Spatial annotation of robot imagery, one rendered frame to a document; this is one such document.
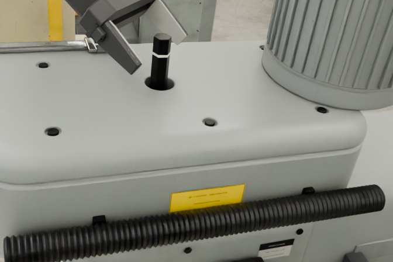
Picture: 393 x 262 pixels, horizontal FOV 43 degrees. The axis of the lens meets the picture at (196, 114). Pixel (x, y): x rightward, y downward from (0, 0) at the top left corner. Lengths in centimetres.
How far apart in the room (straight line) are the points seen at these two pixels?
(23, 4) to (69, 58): 175
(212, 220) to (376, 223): 32
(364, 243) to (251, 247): 21
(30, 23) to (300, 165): 197
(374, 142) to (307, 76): 26
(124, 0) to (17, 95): 16
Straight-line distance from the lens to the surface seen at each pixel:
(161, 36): 60
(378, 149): 85
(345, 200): 65
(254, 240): 69
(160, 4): 66
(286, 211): 61
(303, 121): 61
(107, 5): 58
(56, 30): 247
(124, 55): 57
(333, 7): 60
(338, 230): 78
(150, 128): 55
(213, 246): 67
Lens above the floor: 220
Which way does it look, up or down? 33 degrees down
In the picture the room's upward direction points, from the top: 8 degrees clockwise
